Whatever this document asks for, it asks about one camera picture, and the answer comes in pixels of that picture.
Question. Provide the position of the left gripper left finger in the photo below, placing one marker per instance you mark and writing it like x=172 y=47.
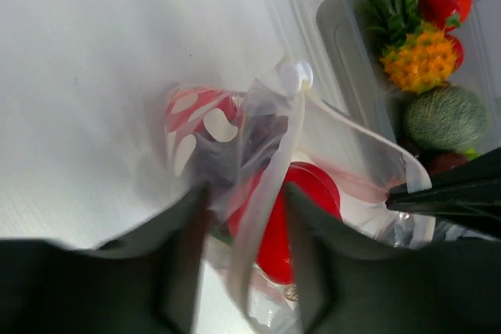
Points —
x=144 y=281

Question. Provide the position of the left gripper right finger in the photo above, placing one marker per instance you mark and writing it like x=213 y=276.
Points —
x=446 y=287

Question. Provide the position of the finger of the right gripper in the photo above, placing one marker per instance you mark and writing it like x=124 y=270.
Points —
x=468 y=195

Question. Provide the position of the dark grape bunch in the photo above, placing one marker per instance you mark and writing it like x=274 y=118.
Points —
x=226 y=164

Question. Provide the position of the clear dotted zip bag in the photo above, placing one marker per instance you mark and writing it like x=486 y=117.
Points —
x=364 y=166

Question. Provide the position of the red apple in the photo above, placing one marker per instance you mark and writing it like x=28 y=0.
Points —
x=189 y=106

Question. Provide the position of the clear plastic food bin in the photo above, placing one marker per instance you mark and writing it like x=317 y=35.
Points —
x=378 y=103

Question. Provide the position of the orange spiky fruit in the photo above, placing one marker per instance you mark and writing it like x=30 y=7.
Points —
x=415 y=55

